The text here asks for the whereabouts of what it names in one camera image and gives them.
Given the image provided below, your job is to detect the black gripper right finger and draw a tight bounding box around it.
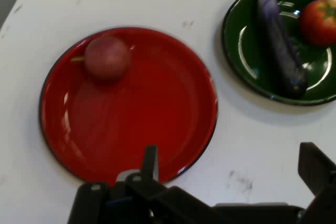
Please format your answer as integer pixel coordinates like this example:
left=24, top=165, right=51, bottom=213
left=298, top=142, right=336, bottom=224

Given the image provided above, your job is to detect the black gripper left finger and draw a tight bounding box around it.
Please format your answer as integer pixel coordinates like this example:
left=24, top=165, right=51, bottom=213
left=67, top=144, right=216, bottom=224

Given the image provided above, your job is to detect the purple eggplant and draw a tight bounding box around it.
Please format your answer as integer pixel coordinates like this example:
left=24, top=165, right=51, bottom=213
left=257, top=0, right=308, bottom=99

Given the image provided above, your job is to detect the red enamel plate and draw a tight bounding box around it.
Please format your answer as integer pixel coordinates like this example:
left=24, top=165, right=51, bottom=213
left=39, top=26, right=218, bottom=185

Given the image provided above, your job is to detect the red onion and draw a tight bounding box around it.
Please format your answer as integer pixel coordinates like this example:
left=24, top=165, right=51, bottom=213
left=70, top=36, right=132, bottom=82

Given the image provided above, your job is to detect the red tomato with green stem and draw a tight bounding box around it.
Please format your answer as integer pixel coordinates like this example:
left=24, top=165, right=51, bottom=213
left=299, top=0, right=336, bottom=46

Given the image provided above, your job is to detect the green enamel plate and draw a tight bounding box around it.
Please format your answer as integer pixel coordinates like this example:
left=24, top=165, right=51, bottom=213
left=222, top=0, right=336, bottom=106

